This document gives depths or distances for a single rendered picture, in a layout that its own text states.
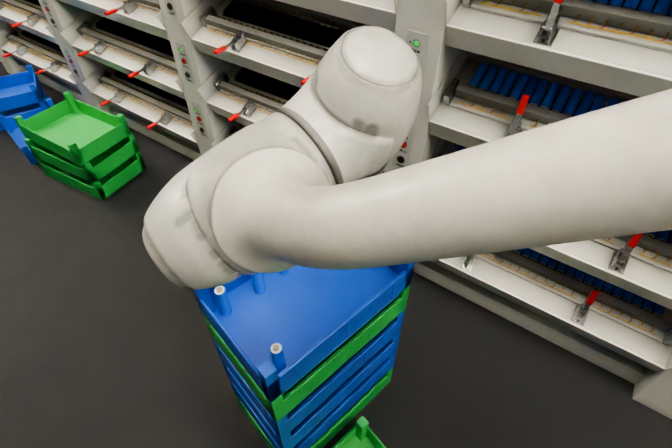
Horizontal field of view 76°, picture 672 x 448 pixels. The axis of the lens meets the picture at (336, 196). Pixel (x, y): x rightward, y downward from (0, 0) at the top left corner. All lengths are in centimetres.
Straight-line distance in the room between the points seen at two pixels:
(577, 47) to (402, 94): 46
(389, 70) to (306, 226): 17
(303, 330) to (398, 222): 51
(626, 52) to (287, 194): 62
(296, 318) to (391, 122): 43
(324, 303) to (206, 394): 49
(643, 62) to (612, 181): 59
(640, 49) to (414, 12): 35
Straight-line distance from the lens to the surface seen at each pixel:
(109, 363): 127
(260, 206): 30
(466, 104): 93
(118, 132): 162
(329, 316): 73
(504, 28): 81
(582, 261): 100
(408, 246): 23
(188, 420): 114
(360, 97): 37
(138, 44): 172
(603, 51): 79
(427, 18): 83
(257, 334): 73
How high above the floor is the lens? 103
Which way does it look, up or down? 44 degrees down
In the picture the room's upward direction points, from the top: straight up
